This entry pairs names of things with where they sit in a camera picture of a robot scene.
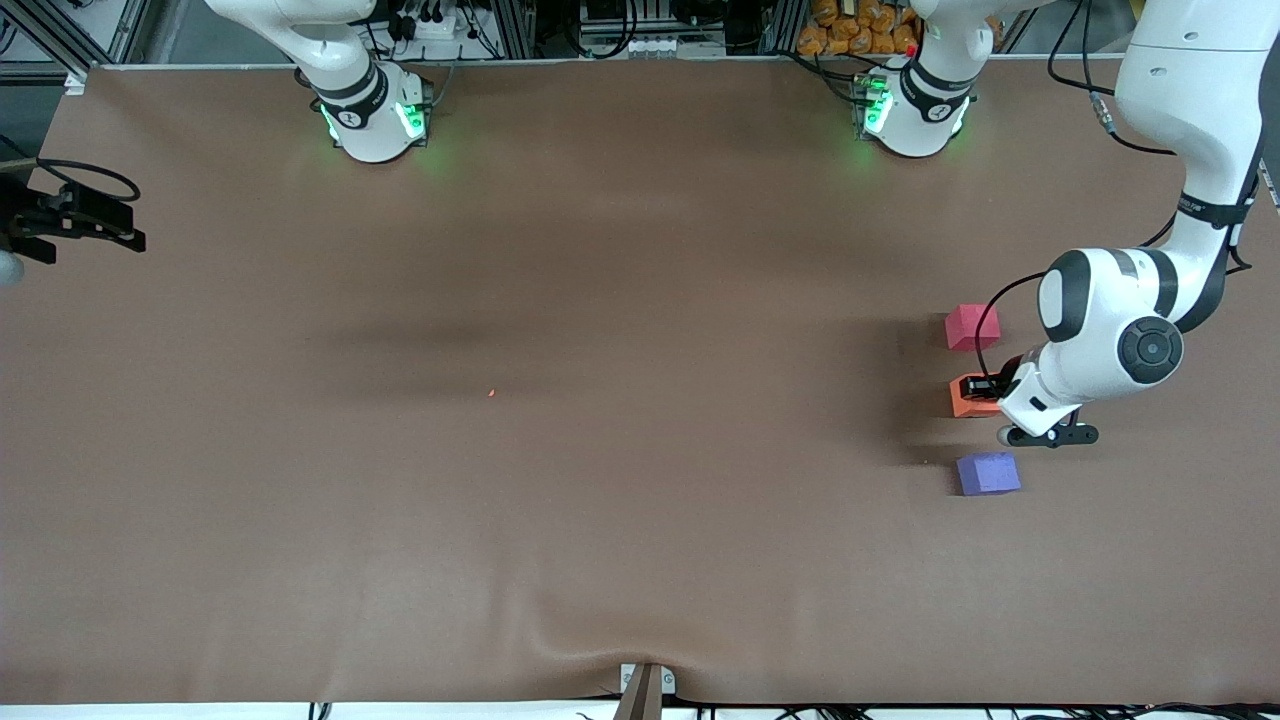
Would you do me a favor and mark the brown table cover sheet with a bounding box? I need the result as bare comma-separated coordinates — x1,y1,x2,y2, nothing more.
0,55,1280,706

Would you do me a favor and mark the white terminal block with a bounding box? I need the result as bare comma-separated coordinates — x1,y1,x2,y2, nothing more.
590,35,723,58

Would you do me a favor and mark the right arm base control board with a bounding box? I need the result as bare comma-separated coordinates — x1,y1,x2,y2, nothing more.
398,78,434,143

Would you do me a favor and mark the pile of orange toys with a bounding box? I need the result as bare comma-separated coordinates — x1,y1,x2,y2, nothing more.
797,0,921,58

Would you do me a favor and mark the aluminium frame profile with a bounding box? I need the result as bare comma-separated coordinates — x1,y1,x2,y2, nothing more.
497,0,536,59
0,0,91,96

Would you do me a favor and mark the orange foam cube block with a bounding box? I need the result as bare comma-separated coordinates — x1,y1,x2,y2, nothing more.
950,375,1006,418

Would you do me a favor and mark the white power strip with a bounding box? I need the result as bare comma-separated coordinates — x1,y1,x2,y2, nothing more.
385,5,471,43

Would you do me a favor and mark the red foam cube block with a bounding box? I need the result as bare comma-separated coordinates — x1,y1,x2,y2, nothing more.
944,304,1001,352

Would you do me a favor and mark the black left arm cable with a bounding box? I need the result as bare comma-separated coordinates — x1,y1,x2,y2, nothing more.
975,0,1256,383

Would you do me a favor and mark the purple foam cube block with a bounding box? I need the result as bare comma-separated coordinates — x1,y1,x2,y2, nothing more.
956,451,1023,497

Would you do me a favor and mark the left arm base control board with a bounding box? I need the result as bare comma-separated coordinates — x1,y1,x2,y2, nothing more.
850,72,893,139

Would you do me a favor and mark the metal table clamp bracket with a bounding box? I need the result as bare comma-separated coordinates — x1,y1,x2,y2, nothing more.
619,662,677,697

